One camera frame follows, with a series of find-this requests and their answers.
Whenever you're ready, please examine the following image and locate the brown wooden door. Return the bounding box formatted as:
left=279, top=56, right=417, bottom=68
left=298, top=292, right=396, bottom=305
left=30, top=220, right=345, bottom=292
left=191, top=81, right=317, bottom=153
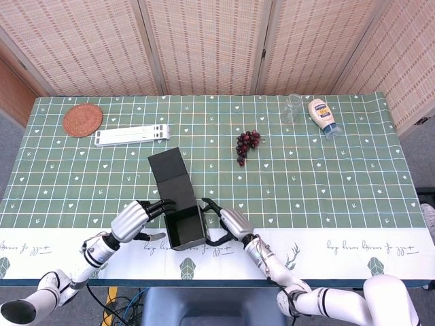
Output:
left=0, top=58, right=44, bottom=127

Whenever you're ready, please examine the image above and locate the white flat electronic device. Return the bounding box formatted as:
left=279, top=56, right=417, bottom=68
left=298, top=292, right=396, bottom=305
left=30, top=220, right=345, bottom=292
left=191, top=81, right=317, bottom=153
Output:
left=94, top=124, right=171, bottom=147

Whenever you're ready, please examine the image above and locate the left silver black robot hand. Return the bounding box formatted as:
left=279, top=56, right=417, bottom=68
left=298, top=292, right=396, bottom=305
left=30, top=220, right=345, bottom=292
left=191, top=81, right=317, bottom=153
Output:
left=110, top=199, right=177, bottom=245

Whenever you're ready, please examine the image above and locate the dark teal under cloth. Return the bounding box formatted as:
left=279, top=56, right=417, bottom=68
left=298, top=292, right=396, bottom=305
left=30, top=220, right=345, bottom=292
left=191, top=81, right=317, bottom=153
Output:
left=0, top=278, right=430, bottom=290

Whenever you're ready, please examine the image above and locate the floor cable tangle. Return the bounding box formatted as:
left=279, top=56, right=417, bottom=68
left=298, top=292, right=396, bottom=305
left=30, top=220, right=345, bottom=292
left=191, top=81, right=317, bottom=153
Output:
left=86, top=285, right=147, bottom=326

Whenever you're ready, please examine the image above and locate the mayonnaise squeeze bottle blue cap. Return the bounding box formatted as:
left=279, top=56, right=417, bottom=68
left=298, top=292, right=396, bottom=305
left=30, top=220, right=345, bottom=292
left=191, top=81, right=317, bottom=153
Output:
left=307, top=97, right=342, bottom=140

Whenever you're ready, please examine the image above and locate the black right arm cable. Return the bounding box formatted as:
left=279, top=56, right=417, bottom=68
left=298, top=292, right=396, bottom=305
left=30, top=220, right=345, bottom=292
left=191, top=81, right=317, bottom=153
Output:
left=266, top=276, right=296, bottom=326

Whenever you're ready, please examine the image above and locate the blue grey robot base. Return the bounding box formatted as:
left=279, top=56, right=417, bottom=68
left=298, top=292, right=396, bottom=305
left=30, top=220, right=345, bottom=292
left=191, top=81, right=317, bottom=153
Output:
left=141, top=287, right=288, bottom=326

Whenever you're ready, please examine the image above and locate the bamboo folding screen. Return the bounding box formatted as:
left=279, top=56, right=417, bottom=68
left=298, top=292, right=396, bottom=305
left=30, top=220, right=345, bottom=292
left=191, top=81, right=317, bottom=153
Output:
left=0, top=0, right=435, bottom=137

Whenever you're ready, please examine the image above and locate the round woven rattan coaster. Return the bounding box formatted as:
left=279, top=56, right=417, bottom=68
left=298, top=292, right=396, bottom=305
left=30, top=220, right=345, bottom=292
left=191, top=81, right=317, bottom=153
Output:
left=62, top=103, right=104, bottom=139

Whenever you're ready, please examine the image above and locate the clear empty jar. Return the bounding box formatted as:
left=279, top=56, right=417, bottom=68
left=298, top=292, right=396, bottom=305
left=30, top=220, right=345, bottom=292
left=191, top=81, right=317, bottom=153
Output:
left=279, top=94, right=302, bottom=124

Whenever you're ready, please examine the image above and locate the black foldable cardboard box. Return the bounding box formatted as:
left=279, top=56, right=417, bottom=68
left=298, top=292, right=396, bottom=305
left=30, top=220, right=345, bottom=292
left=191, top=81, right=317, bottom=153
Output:
left=147, top=147, right=209, bottom=252

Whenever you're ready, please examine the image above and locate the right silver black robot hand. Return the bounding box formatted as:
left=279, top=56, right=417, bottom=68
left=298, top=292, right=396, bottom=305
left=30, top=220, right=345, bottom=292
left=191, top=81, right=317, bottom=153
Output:
left=201, top=197, right=255, bottom=248

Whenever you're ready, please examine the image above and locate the dark red grape bunch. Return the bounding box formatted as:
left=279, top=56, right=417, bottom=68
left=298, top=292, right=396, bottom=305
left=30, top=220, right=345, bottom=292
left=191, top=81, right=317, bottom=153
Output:
left=235, top=129, right=263, bottom=167

